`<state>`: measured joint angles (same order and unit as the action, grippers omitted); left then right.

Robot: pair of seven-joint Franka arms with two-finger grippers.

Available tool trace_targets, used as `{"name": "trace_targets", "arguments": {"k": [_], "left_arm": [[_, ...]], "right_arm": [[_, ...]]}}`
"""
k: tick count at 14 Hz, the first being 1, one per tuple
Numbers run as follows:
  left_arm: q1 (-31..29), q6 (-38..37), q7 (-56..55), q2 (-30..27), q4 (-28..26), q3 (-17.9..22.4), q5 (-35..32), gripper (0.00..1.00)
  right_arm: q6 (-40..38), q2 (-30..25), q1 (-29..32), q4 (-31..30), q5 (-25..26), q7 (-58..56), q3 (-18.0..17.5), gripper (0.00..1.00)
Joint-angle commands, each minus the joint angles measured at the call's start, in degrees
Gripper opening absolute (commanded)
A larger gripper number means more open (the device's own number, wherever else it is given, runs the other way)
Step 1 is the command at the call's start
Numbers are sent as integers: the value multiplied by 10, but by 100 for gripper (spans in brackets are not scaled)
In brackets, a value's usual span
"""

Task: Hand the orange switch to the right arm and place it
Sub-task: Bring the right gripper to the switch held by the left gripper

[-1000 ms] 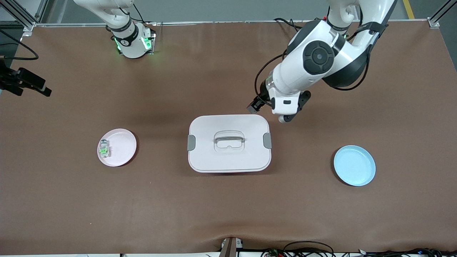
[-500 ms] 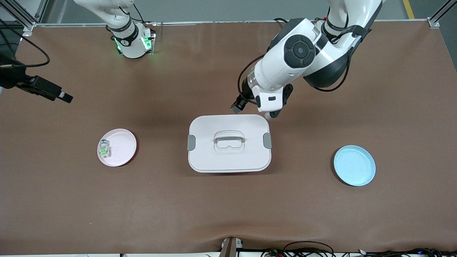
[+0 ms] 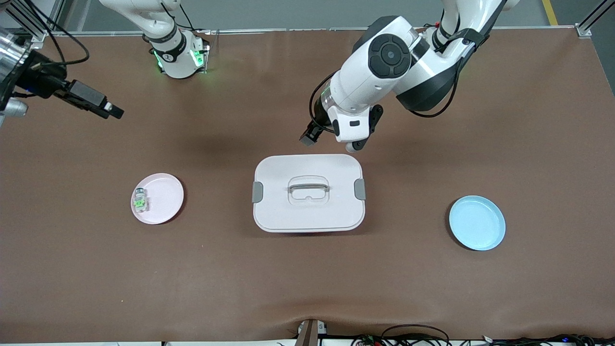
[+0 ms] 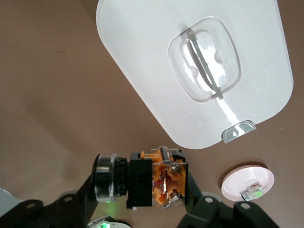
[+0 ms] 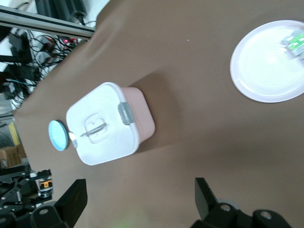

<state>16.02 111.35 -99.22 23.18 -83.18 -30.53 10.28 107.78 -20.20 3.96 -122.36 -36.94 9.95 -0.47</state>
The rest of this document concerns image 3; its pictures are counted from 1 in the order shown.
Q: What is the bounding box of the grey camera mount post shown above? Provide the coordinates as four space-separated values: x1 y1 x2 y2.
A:
295 319 328 346

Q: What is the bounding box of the black looped cable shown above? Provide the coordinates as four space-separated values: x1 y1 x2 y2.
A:
381 324 451 346

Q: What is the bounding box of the black right arm base cable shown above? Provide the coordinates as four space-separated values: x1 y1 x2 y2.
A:
161 2 212 37

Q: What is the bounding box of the pink round plate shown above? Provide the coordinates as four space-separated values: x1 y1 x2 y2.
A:
131 173 185 225

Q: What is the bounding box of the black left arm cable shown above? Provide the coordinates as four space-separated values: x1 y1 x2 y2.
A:
310 62 462 133

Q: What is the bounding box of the black cable bundle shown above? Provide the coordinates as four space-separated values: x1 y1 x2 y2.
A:
480 333 615 346

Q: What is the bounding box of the aluminium frame profile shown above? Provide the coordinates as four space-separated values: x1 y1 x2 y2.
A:
0 0 65 43
576 0 615 38

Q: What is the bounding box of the white lidded storage box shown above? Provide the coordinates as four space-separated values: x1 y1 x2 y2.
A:
252 154 367 234

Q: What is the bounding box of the light blue round plate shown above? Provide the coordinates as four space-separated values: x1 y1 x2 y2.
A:
449 195 506 251

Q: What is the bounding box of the grey lid handle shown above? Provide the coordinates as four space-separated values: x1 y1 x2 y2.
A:
287 181 331 199

